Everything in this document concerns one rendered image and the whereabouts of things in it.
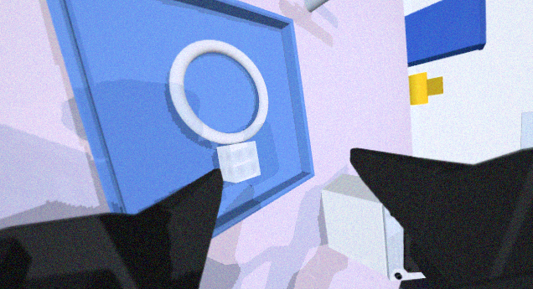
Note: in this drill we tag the blue tray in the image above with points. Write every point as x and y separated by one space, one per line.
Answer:
118 55

